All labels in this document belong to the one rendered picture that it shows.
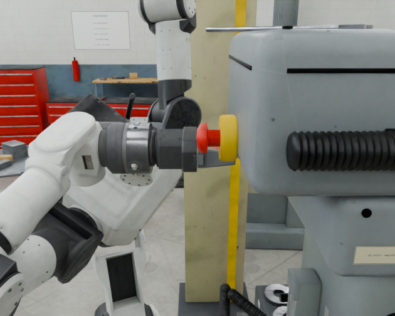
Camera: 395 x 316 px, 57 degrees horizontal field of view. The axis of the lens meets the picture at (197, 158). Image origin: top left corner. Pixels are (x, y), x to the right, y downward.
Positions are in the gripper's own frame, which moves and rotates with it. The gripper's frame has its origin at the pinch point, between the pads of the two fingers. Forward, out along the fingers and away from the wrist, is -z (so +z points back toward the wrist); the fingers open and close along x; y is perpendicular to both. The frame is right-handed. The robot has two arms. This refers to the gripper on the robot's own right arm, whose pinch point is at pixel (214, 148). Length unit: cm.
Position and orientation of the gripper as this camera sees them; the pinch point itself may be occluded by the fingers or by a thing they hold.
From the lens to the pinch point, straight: 62.6
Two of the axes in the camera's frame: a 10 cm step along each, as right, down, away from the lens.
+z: -10.0, 0.0, -0.1
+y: 0.0, 9.5, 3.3
